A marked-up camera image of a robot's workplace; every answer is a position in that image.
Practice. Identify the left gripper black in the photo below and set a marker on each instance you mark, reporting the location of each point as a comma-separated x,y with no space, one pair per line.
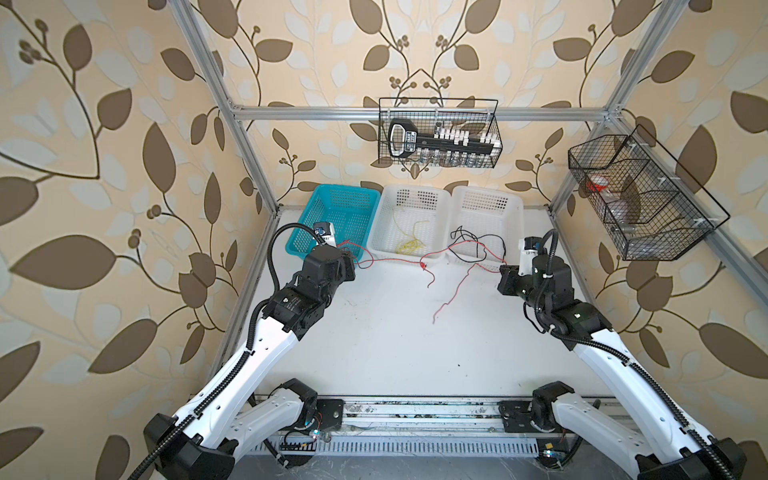
343,260

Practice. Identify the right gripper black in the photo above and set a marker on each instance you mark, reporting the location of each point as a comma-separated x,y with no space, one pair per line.
509,274

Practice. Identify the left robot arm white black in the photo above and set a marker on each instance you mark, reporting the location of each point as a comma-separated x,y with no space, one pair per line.
217,427

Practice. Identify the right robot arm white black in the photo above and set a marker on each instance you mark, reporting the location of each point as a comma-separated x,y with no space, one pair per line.
668,443

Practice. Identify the teal plastic basket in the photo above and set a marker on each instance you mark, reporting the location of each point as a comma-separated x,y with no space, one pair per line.
351,211

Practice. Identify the right white plastic basket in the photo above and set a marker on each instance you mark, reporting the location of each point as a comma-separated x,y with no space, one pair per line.
485,226

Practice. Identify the white plastic basket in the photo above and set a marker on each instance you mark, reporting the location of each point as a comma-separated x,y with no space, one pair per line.
410,222
485,226

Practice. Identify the middle white plastic basket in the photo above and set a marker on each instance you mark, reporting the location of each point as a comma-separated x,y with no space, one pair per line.
410,222

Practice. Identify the red capped item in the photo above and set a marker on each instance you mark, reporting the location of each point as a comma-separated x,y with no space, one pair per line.
596,183

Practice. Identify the black tool with vials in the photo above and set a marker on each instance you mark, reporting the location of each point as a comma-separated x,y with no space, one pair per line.
404,138

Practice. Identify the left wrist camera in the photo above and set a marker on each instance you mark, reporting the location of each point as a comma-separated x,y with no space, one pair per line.
326,231

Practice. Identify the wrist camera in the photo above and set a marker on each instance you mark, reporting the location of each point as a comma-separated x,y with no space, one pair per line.
529,249
326,231

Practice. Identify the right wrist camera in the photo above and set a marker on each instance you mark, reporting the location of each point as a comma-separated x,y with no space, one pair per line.
529,249

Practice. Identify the side black wire basket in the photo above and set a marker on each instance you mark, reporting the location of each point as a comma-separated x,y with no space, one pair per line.
656,208

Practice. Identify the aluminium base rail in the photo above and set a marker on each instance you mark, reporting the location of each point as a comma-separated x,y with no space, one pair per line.
399,426

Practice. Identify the back black wire basket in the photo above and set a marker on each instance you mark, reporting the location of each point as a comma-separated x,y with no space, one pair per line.
473,114

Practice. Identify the aluminium frame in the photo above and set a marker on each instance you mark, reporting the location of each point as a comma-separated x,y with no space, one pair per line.
234,114

